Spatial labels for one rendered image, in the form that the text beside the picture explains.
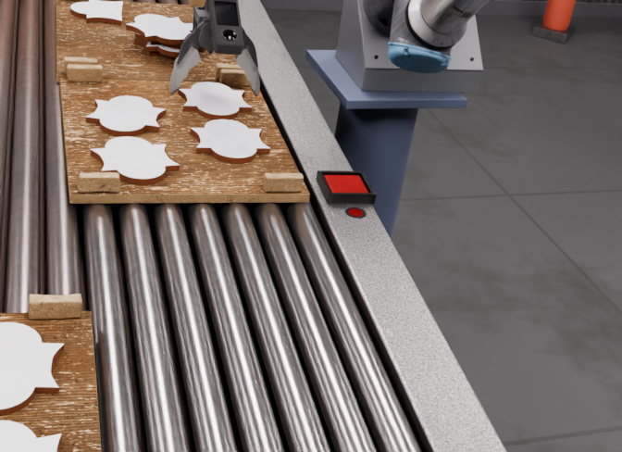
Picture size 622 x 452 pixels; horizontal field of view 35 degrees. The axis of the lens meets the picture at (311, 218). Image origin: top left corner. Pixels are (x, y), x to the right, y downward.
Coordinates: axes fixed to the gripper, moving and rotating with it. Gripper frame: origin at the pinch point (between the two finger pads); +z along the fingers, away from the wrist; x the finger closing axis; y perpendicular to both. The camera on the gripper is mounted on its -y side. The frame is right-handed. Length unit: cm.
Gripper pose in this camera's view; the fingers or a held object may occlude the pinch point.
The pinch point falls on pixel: (215, 97)
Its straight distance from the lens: 174.0
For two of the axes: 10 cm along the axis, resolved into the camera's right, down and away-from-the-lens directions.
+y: -2.5, -4.6, 8.6
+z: -1.2, 8.9, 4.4
